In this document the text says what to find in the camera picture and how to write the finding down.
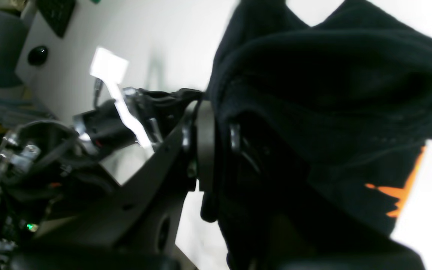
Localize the black round knob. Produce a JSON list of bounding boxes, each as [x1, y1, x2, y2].
[[27, 45, 49, 66]]

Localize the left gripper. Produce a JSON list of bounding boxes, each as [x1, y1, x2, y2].
[[73, 82, 203, 152]]

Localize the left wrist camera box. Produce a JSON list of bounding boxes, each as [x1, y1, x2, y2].
[[89, 46, 129, 84]]

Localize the black keyboard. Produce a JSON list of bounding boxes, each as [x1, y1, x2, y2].
[[36, 0, 77, 38]]

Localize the black T-shirt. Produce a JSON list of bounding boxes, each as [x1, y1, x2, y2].
[[201, 0, 432, 270]]

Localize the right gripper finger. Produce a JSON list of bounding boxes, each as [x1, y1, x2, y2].
[[32, 100, 214, 259]]

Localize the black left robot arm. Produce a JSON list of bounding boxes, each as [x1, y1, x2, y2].
[[0, 87, 204, 270]]

